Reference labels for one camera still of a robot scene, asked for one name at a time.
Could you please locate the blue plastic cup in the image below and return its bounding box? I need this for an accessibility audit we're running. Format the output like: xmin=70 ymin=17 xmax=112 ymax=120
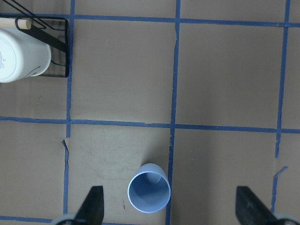
xmin=127 ymin=163 xmax=171 ymax=214

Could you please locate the white mug inner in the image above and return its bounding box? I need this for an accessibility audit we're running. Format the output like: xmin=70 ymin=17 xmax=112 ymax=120
xmin=0 ymin=28 xmax=51 ymax=83

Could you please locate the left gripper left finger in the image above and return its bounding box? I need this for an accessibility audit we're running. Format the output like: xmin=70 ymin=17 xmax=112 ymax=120
xmin=52 ymin=186 xmax=105 ymax=225

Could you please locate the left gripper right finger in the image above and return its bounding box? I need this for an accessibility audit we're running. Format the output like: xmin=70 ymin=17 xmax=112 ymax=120
xmin=235 ymin=186 xmax=300 ymax=225

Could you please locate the black wire mug rack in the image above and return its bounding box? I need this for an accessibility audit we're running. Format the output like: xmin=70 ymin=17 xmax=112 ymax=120
xmin=0 ymin=0 xmax=70 ymax=78

